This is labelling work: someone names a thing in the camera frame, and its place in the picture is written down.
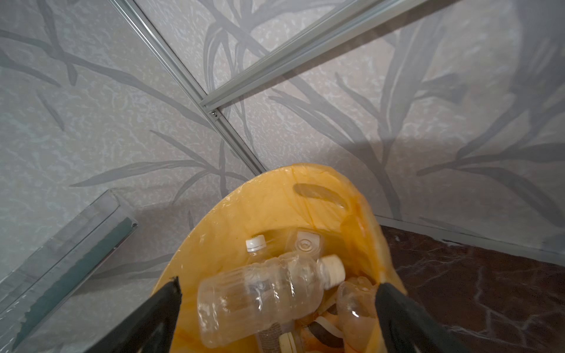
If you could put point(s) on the clear acrylic wall shelf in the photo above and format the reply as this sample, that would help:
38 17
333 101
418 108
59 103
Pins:
49 276

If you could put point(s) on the clear crushed bottle white cap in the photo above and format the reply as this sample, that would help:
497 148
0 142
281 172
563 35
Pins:
240 303

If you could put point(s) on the brown Nescafe coffee bottle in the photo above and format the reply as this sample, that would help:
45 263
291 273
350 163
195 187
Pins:
322 335

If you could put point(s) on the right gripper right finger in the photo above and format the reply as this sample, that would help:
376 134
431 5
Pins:
407 327

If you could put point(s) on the yellow plastic bin liner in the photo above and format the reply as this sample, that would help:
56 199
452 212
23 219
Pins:
274 204

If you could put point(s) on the tall clear white label bottle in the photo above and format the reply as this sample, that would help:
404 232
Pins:
257 250

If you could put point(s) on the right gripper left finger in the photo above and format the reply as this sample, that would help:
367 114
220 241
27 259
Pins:
150 328

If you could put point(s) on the orange label bottle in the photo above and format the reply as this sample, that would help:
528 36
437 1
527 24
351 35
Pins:
357 315

